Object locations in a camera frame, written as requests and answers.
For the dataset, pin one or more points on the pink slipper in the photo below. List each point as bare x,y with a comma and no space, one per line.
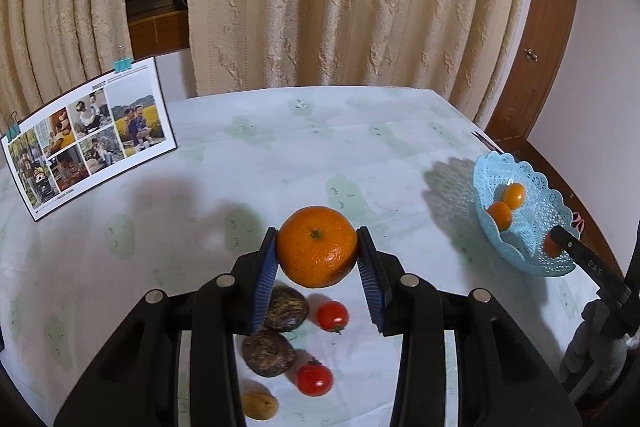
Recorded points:
581,229
577,218

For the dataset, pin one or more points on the teal binder clip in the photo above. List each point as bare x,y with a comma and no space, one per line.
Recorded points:
121,64
12,124

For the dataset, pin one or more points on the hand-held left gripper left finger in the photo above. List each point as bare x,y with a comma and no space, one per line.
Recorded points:
262,287

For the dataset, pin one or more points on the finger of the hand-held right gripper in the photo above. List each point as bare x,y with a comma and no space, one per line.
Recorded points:
595,269

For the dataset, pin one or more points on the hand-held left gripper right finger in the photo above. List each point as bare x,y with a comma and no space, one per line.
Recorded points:
372,292

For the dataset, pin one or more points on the brown wooden door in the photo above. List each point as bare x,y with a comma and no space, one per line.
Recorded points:
545,37

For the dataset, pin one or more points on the narrow beige curtain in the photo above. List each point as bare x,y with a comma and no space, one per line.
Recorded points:
60,7

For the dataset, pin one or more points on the person's right hand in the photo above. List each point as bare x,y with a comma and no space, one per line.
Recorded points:
595,347

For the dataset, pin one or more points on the red cherry tomato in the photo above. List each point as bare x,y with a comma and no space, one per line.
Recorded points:
315,379
332,316

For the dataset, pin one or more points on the dark brown passion fruit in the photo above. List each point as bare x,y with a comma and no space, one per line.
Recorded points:
286,309
267,352

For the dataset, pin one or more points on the wooden window sill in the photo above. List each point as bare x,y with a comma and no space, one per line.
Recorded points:
157,29

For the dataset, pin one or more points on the small golden kiwi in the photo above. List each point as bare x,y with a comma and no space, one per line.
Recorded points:
260,404

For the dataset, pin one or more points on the photo collage board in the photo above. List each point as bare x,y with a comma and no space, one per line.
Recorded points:
90,142

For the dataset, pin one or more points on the large orange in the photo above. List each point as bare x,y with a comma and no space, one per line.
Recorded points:
315,247

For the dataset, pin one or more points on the light blue plastic basket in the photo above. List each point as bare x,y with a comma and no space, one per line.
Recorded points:
537,197

